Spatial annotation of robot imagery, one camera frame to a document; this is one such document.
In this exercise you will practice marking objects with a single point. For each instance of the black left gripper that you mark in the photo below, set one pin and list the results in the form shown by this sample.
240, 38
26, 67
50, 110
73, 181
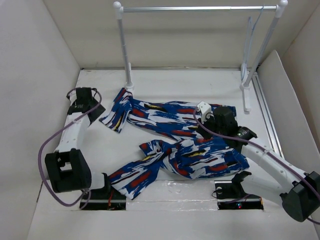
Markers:
100, 111

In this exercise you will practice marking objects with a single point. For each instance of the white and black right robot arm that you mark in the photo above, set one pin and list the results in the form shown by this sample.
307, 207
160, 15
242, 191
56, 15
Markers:
295, 190

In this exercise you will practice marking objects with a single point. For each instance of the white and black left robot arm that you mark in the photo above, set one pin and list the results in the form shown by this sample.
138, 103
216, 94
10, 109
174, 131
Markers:
66, 167

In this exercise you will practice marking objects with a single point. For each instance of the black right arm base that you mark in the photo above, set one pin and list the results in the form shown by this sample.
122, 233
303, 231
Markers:
230, 195

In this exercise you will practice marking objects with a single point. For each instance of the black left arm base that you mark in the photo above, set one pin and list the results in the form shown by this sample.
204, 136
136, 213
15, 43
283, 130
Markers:
106, 198

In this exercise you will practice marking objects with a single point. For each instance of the white clothes rack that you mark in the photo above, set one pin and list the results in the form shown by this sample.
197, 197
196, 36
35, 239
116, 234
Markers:
197, 34

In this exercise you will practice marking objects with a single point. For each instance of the blue patterned trousers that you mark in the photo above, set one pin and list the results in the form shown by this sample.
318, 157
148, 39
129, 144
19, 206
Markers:
188, 154

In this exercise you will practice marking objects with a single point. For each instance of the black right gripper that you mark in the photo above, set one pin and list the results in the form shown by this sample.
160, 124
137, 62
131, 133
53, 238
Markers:
204, 133

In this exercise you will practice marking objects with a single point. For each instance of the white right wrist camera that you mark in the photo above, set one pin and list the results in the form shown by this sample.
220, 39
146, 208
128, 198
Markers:
205, 111

